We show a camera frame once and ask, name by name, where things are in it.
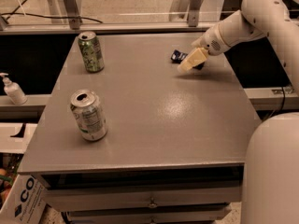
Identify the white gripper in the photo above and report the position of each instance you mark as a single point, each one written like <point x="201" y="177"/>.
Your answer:
<point x="210" y="42"/>

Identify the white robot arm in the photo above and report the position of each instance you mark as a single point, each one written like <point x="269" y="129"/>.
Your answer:
<point x="270" y="189"/>

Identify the blue rxbar wrapper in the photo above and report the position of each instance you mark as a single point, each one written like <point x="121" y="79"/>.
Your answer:
<point x="178" y="56"/>

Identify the grey drawer cabinet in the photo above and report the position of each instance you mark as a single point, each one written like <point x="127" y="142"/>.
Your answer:
<point x="175" y="144"/>

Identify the white green soda can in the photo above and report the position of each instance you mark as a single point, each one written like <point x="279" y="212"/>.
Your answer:
<point x="89" y="115"/>

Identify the white pump lotion bottle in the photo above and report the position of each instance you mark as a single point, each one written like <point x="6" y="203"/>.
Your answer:
<point x="13" y="90"/>

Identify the white flat box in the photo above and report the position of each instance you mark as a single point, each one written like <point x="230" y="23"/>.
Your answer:
<point x="15" y="137"/>

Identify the white cardboard box blue letters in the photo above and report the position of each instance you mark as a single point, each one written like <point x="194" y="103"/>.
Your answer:
<point x="23" y="204"/>

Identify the right metal frame post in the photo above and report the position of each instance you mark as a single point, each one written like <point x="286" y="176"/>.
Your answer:
<point x="193" y="12"/>

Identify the metal frame post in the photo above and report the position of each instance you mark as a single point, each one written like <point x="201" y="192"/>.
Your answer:
<point x="73" y="8"/>
<point x="193" y="12"/>

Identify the left metal frame post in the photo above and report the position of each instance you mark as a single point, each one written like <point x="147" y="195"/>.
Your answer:
<point x="73" y="8"/>

